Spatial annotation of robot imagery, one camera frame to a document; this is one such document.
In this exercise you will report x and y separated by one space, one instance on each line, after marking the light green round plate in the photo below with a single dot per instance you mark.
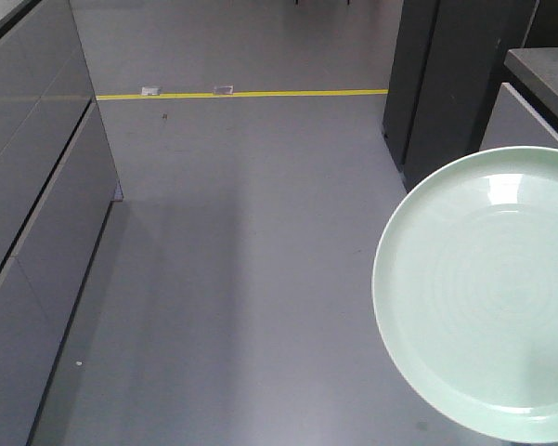
465 292

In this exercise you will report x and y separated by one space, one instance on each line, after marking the grey left cabinet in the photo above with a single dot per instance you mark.
57 181

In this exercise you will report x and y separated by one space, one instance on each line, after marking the dark kitchen island cabinet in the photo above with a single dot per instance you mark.
447 70

